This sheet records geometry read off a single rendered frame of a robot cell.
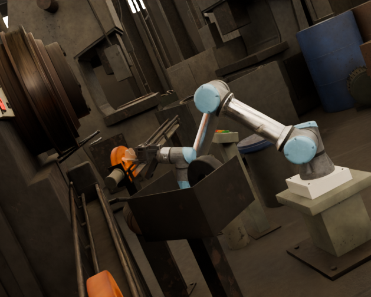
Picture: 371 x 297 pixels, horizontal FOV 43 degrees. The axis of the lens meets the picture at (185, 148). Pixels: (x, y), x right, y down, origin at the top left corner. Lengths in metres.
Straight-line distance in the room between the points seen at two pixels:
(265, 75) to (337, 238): 2.41
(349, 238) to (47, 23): 3.31
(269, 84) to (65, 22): 1.90
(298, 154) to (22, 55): 1.06
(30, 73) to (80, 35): 2.92
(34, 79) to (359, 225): 1.41
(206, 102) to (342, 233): 0.79
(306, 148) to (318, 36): 3.02
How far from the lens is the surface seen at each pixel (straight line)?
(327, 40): 4.80
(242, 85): 4.08
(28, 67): 1.55
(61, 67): 1.62
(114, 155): 2.16
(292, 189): 2.12
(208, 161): 1.26
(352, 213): 2.10
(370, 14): 5.06
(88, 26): 4.43
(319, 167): 2.02
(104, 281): 0.68
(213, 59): 5.56
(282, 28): 5.44
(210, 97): 1.90
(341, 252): 2.11
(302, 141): 1.85
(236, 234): 2.55
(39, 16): 4.54
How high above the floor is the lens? 0.98
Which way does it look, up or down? 9 degrees down
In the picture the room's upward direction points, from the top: 24 degrees counter-clockwise
